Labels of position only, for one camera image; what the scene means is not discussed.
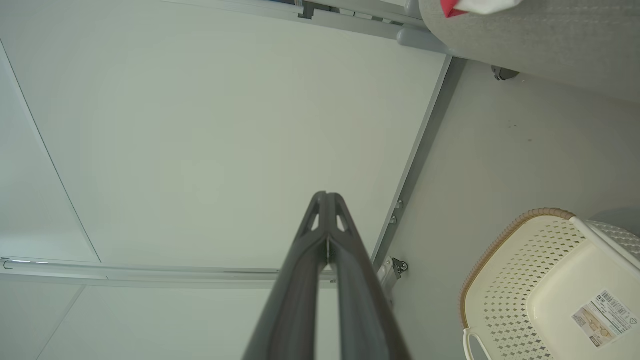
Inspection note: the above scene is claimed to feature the grey partition bottom rail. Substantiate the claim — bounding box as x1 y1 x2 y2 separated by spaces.
371 55 468 266

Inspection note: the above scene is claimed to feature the red and white garment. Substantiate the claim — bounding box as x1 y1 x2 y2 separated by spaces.
440 0 523 18

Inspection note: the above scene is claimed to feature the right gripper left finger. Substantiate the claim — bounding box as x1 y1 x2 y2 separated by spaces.
242 191 329 360

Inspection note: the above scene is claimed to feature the grey fabric sofa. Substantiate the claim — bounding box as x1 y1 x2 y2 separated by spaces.
419 0 640 103

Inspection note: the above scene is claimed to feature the cream laundry basket brown rim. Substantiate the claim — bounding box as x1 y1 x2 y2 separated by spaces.
460 207 640 360

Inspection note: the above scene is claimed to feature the black caster under double leg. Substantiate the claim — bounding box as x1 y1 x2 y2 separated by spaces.
491 65 521 82

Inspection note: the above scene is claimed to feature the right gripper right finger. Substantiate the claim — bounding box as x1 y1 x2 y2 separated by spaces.
327 191 412 360

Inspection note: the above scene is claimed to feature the paper label sticker with barcode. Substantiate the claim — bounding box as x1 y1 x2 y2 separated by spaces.
571 290 640 348

